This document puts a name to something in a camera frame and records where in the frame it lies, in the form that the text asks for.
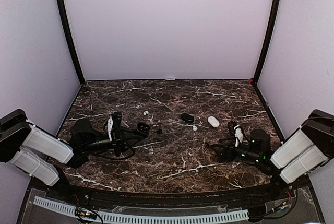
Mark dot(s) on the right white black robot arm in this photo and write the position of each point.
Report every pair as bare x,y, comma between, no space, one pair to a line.
310,146

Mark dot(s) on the black oval charging case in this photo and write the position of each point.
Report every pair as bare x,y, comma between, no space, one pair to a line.
187,118

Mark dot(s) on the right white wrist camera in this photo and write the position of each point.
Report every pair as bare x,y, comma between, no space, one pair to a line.
236,131

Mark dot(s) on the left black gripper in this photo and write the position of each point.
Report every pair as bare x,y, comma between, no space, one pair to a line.
119,139

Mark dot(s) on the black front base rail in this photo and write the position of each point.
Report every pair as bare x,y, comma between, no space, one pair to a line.
101,196

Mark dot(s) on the black frame post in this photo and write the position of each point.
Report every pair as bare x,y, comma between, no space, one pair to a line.
266,42
69,41

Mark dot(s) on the black round charging case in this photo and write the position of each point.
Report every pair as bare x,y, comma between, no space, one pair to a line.
142,129

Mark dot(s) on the left black frame post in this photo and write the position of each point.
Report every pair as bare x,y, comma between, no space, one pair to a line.
69,41

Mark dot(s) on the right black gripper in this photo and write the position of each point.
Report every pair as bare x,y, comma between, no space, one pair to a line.
225,147

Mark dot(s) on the white oval charging case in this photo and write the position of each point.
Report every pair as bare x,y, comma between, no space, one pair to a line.
213,121

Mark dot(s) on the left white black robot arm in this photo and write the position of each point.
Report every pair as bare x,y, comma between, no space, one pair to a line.
21,140

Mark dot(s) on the white slotted cable duct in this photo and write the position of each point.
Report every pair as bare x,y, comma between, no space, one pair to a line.
138,215

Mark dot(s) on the right black frame post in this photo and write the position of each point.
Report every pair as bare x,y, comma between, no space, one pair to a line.
266,42

